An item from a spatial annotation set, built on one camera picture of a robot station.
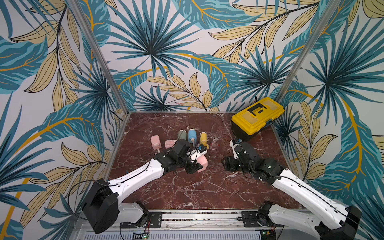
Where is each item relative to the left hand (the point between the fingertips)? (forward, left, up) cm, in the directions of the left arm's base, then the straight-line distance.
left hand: (197, 164), depth 78 cm
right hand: (0, -14, +4) cm, 15 cm away
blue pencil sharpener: (+24, +3, -9) cm, 26 cm away
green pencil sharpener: (+26, +10, -10) cm, 30 cm away
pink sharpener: (+18, +26, -8) cm, 32 cm away
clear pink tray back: (+18, -12, -13) cm, 25 cm away
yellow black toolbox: (+30, -35, +3) cm, 46 cm away
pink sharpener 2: (+2, -2, +2) cm, 3 cm away
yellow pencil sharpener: (+20, -4, -6) cm, 21 cm away
